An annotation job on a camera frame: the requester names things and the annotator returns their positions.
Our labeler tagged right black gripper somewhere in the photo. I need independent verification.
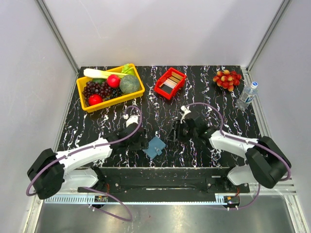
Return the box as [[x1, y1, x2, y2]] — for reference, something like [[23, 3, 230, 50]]
[[166, 120, 197, 142]]

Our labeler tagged blue card holder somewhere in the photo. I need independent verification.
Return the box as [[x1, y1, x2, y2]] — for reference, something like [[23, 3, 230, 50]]
[[143, 136, 166, 159]]

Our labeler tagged yellow plastic tray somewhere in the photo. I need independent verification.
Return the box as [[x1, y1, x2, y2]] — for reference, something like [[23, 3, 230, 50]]
[[76, 64, 145, 113]]

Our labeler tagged red plastic bin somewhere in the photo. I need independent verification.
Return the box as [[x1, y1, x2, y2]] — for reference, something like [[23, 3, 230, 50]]
[[154, 67, 187, 100]]

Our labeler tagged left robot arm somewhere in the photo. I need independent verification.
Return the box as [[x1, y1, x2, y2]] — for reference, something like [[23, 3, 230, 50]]
[[26, 123, 148, 200]]

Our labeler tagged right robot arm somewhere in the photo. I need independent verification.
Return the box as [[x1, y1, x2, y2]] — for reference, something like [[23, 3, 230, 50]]
[[167, 117, 292, 192]]

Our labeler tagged stack of credit cards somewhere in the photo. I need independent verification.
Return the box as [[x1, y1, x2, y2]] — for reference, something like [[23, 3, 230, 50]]
[[160, 71, 183, 89]]

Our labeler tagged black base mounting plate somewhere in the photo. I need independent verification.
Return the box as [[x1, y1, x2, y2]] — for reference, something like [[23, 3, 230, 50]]
[[91, 167, 250, 194]]

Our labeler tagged dark blue grape bunch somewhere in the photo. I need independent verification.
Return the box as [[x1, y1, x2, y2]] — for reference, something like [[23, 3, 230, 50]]
[[110, 87, 123, 99]]

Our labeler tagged green cantaloupe melon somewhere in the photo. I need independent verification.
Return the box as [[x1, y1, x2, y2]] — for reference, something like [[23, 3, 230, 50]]
[[119, 75, 140, 94]]

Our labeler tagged lychee fruit cluster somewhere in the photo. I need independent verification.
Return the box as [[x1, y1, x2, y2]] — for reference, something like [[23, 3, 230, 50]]
[[212, 69, 242, 92]]

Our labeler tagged red apple lower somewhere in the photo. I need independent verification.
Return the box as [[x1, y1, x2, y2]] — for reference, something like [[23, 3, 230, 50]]
[[88, 94, 103, 106]]

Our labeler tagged red apple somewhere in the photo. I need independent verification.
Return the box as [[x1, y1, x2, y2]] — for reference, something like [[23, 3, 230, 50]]
[[88, 94, 103, 106], [106, 74, 121, 88]]

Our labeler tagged red apple upper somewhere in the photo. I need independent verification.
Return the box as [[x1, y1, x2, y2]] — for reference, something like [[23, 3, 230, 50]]
[[106, 74, 121, 88]]

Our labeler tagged clear water bottle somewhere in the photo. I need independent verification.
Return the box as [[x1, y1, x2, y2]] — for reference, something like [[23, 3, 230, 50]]
[[236, 82, 258, 111]]

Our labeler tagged purple grape bunch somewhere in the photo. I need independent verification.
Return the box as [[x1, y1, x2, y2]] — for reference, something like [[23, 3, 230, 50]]
[[82, 81, 112, 100]]

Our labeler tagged green lime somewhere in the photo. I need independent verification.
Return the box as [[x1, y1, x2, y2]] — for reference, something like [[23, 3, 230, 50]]
[[92, 78, 105, 84]]

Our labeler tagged white green leek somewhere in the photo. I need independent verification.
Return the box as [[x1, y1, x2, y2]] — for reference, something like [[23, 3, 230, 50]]
[[83, 64, 136, 79]]

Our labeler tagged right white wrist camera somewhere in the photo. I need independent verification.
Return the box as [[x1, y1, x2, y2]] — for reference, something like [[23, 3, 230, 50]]
[[180, 105, 191, 122]]

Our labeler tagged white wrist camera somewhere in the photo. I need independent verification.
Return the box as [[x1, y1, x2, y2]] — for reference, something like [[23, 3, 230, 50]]
[[180, 105, 191, 122], [123, 114, 139, 128]]

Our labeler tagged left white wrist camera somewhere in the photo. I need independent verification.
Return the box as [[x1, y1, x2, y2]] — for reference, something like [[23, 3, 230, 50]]
[[123, 114, 139, 128]]

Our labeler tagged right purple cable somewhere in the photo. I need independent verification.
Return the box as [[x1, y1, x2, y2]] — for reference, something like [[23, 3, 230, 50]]
[[184, 102, 292, 211]]

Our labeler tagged purple cable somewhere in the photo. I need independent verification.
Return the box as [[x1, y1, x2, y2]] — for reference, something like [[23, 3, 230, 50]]
[[184, 102, 292, 211], [26, 105, 143, 222]]

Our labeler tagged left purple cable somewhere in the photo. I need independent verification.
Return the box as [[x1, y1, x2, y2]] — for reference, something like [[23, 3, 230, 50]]
[[26, 105, 143, 222]]

